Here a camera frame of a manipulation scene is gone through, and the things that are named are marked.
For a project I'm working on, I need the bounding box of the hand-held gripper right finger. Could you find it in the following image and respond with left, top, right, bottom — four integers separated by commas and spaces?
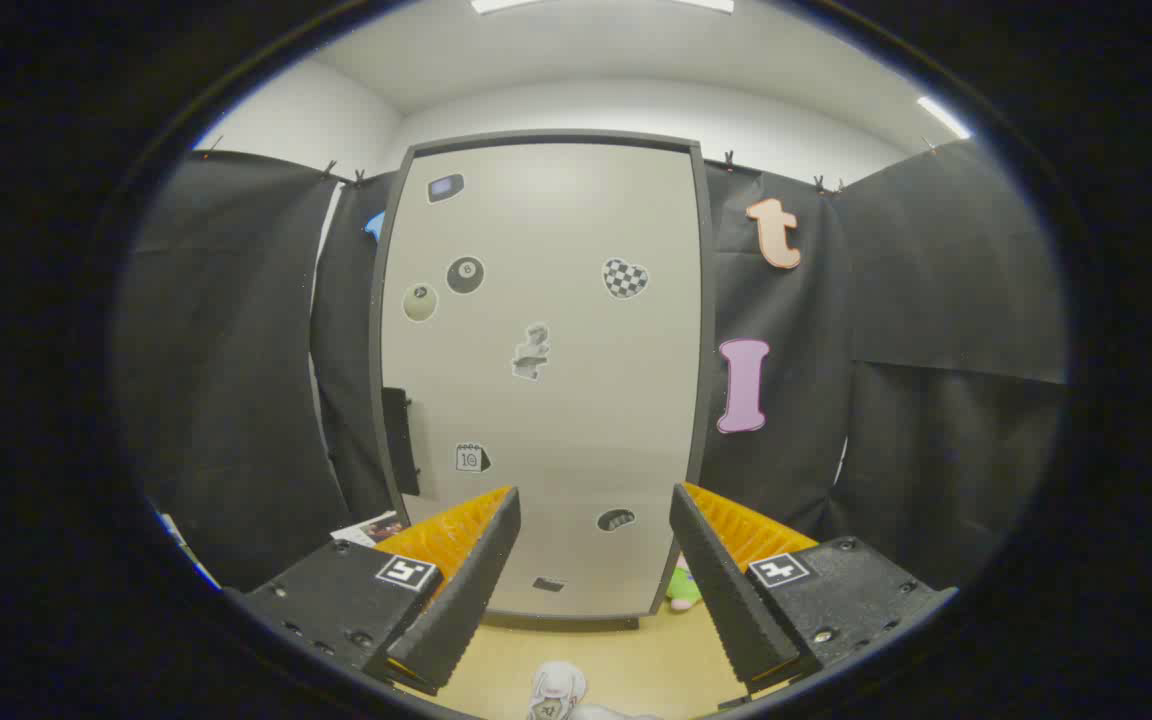
668, 481, 958, 698

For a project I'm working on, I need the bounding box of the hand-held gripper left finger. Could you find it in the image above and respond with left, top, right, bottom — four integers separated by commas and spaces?
226, 485, 523, 696

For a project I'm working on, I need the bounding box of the white canvas shoe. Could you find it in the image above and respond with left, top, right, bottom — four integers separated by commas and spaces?
526, 660, 588, 720

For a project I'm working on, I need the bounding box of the dark grey shoe cabinet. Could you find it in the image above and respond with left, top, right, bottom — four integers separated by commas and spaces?
368, 129, 718, 632

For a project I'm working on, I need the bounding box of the green and pink plush toy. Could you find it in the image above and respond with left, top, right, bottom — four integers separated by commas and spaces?
665, 563, 703, 613

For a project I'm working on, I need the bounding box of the black backdrop cloth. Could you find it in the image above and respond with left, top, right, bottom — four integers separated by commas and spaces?
116, 137, 1068, 593

